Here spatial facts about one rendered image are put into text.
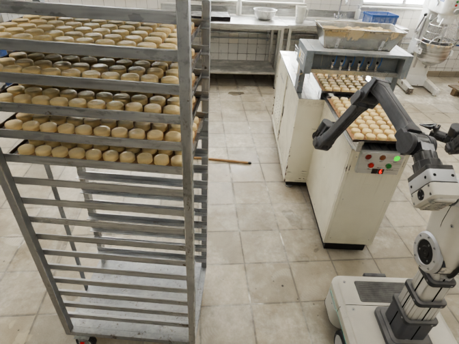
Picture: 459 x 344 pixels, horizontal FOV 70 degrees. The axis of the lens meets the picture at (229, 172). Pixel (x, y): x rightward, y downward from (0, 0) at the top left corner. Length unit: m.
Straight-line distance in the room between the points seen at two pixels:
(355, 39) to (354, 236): 1.32
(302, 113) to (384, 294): 1.33
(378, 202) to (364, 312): 0.70
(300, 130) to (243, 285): 1.23
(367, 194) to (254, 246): 0.83
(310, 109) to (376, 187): 0.78
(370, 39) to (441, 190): 1.57
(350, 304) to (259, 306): 0.52
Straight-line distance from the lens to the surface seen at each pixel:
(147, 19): 0.90
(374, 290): 2.02
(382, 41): 2.58
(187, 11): 0.84
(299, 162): 2.77
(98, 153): 1.17
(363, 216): 2.30
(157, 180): 1.64
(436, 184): 1.16
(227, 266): 2.25
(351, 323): 1.86
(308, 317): 2.12
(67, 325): 1.90
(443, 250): 1.43
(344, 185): 2.09
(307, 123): 2.60
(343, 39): 2.50
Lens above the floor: 1.75
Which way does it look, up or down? 35 degrees down
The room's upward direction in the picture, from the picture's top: 4 degrees clockwise
